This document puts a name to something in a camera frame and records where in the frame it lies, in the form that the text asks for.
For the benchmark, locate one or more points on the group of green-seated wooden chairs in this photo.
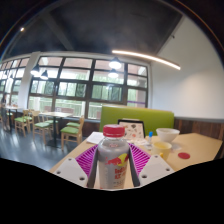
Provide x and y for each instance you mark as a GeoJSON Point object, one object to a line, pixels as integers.
{"type": "Point", "coordinates": [70, 130]}

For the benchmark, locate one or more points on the white paper sheet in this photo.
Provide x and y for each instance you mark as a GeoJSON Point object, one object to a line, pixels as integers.
{"type": "Point", "coordinates": [95, 137]}

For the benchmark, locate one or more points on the wooden dining table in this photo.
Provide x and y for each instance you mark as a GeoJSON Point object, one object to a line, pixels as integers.
{"type": "Point", "coordinates": [55, 115]}

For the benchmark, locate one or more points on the group of pendant lamps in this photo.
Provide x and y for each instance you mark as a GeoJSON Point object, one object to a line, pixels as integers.
{"type": "Point", "coordinates": [115, 64]}

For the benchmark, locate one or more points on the red-capped drink bottle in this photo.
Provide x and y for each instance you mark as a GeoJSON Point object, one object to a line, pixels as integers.
{"type": "Point", "coordinates": [113, 156]}

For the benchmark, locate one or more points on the flat round red coaster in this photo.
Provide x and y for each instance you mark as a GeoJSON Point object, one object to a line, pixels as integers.
{"type": "Point", "coordinates": [183, 155]}

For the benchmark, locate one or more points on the person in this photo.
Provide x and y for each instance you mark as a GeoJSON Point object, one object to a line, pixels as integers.
{"type": "Point", "coordinates": [3, 111]}

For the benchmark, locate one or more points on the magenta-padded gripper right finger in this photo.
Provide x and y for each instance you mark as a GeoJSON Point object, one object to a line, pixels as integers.
{"type": "Point", "coordinates": [154, 168]}

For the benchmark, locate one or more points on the green bench backrest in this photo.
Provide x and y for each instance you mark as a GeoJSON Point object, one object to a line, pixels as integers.
{"type": "Point", "coordinates": [140, 116]}

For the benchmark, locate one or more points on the long linear ceiling light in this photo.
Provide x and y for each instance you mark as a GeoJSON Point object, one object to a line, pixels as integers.
{"type": "Point", "coordinates": [146, 57]}

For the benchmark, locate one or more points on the white bowl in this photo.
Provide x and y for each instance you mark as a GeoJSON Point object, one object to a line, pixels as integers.
{"type": "Point", "coordinates": [167, 134]}

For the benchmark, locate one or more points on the small blue-capped bottle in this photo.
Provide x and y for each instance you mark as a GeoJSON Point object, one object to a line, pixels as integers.
{"type": "Point", "coordinates": [150, 136]}

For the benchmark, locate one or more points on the sticker-covered black laptop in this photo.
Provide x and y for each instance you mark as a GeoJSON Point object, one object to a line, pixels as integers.
{"type": "Point", "coordinates": [131, 129]}

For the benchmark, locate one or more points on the yellow cup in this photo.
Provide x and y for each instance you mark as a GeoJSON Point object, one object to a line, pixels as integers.
{"type": "Point", "coordinates": [161, 148]}

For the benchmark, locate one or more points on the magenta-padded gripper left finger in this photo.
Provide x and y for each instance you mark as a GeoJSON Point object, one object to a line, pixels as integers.
{"type": "Point", "coordinates": [71, 171]}

